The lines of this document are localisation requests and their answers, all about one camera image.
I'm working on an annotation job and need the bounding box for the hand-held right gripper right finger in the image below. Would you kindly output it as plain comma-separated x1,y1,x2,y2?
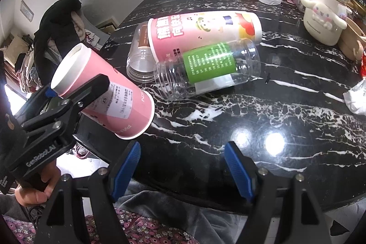
224,141,334,244

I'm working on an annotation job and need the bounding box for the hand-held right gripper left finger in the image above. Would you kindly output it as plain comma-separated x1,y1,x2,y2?
34,141,142,244

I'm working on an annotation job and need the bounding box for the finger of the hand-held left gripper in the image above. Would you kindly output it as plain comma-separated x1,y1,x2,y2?
14,86,59,126
21,73,111,146

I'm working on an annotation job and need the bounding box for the pink paper cup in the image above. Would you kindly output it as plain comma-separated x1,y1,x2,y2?
51,43,156,140

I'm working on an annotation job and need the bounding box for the large pink printed cup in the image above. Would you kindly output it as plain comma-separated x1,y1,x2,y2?
147,11,263,63

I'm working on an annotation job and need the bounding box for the person's left hand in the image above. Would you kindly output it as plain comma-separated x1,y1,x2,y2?
14,165,62,208

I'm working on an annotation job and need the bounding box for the pile of clothes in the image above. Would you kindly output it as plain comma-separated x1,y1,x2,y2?
0,32,40,91

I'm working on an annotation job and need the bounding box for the clear jar with brown label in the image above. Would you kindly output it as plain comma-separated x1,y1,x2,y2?
126,21,161,83

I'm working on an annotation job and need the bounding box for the floral printed cloth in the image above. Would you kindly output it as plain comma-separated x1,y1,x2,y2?
6,207,202,244

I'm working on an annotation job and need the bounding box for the black garment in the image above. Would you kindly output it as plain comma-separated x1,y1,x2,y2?
34,0,83,87

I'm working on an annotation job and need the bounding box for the grey cloth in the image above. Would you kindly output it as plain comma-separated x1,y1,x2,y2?
114,182,258,244

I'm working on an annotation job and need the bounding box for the clear jar with green label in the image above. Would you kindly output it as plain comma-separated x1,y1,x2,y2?
153,39,262,102

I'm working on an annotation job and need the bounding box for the crumpled white tissue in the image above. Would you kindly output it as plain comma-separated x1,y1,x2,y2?
343,82,366,116

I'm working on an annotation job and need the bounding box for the white cartoon kettle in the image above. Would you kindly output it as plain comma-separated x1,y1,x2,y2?
300,0,354,47

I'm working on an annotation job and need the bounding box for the beige wooden bowl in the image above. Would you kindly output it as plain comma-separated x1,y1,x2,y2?
339,17,366,62

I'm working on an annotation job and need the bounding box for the wall switch plate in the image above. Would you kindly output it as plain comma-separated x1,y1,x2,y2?
20,0,35,22

